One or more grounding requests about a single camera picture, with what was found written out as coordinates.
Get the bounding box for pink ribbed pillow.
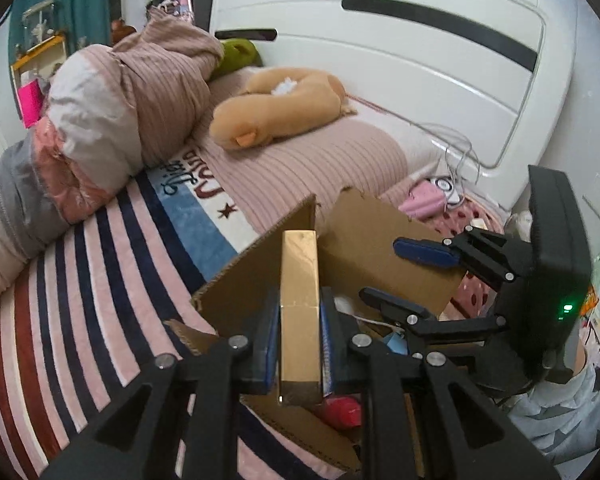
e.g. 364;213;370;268
199;67;443;242

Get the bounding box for person's right forearm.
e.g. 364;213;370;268
505;332;600;467

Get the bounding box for white charging cable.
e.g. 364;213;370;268
334;297;397;327

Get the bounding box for pale blue square device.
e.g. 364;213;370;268
382;332;409;357

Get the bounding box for thin white cable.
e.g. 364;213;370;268
347;92;487;196

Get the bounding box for gold rectangular box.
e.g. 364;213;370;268
279;230;322;407

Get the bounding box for pink plastic bottle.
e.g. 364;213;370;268
320;395;364;429

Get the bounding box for bright pink bag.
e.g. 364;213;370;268
17;82;44;129

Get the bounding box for tan plush toy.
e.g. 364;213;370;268
209;67;359;152

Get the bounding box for brown cardboard box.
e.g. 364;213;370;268
162;186;470;477

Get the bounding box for striped printed blanket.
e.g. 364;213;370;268
0;140;353;480

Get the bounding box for pink grey striped quilt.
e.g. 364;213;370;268
0;10;227;322

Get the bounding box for teal curtain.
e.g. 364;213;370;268
7;0;112;57

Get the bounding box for green plush toy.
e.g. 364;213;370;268
215;37;264;79

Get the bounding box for pink dotted bed sheet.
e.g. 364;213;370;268
415;195;508;322

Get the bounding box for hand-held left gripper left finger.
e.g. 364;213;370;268
40;290;282;480

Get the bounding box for glass display tank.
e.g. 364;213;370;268
22;0;62;47

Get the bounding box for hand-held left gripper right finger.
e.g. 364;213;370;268
320;287;562;480

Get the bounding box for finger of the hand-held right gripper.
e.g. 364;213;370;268
393;227;521;292
359;287;508;348

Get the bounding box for pink power bank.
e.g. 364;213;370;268
397;182;450;219

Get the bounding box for yellow metal rack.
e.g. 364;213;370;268
10;32;69;92

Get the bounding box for white bed headboard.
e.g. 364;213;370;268
209;0;579;212

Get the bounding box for white round device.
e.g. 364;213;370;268
427;175;464;209

